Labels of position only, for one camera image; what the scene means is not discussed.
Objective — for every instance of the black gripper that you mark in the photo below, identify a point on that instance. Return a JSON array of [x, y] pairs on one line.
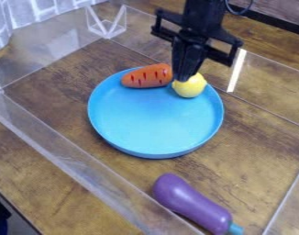
[[197, 36]]

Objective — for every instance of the orange toy carrot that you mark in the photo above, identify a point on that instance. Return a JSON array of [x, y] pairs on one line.
[[150, 76]]

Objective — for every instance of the yellow toy lemon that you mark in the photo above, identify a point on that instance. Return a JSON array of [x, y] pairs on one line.
[[193, 87]]

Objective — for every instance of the blue round plate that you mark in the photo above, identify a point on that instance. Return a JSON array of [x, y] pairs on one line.
[[152, 123]]

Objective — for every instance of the white patterned curtain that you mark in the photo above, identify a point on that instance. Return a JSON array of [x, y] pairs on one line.
[[19, 13]]

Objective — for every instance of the purple toy eggplant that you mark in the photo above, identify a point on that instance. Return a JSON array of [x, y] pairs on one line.
[[180, 197]]

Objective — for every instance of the clear acrylic corner bracket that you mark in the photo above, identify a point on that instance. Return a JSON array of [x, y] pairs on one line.
[[104, 27]]

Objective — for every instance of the clear acrylic enclosure wall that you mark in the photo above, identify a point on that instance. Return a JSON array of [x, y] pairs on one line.
[[78, 187]]

